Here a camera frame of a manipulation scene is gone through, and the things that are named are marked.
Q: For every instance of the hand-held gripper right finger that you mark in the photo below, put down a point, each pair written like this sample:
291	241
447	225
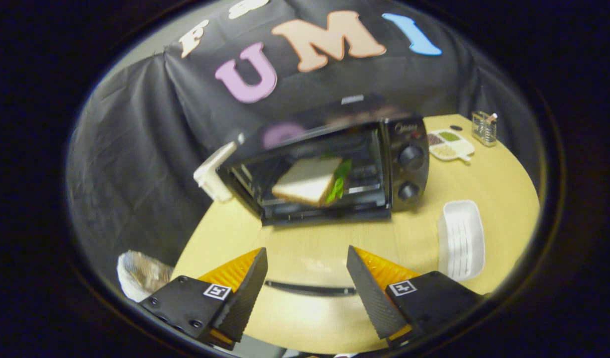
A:
374	298

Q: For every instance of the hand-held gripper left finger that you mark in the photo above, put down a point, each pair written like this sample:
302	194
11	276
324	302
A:
244	298

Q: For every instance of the white bread lettuce sandwich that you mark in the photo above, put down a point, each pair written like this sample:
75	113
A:
305	181

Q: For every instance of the black toaster oven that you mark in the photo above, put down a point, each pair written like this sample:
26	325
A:
409	164

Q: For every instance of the black curved strip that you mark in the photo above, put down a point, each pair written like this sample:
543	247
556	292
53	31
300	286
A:
310	290

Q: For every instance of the crumpled white silver bag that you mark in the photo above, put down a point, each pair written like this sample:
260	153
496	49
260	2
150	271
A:
143	276

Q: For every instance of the white rectangular tray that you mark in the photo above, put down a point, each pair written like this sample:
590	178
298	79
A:
461	238

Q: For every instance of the pale soybeans pile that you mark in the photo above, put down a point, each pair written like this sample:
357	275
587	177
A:
445	151

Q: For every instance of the red beans pile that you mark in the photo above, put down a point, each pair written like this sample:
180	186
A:
435	139

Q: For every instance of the white divided dish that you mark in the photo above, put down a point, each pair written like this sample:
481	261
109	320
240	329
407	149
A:
461	147

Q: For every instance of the green mung beans pile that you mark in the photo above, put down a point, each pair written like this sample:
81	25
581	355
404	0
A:
449	136

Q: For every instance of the black backdrop cloth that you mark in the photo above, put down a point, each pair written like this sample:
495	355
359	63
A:
136	149

